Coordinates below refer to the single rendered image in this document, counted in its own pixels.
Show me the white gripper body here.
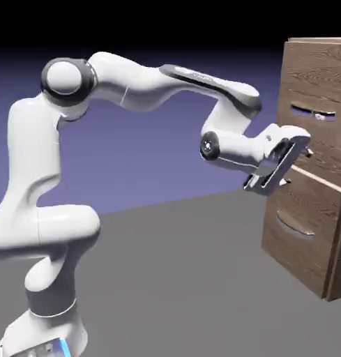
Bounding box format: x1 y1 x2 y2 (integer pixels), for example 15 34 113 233
243 135 312 197

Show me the brown wooden cabinet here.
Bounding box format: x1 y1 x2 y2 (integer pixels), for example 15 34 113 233
261 36 341 303

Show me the straight silver drawer handle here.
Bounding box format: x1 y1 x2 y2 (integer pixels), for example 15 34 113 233
289 103 336 123

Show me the curved silver drawer handle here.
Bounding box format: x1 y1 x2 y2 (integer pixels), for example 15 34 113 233
275 210 317 241

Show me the wooden drawer front, straight handle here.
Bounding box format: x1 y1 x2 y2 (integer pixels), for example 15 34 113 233
275 40 341 193

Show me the wooden drawer front, curved handle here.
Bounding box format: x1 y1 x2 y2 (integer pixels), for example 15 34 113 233
261 164 341 300

